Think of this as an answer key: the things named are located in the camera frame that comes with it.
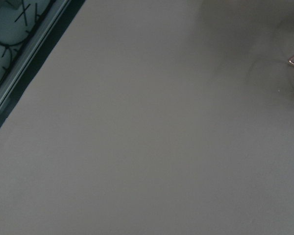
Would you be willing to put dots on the aluminium frame rail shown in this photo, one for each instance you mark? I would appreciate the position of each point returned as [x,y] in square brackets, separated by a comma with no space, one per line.
[24,25]

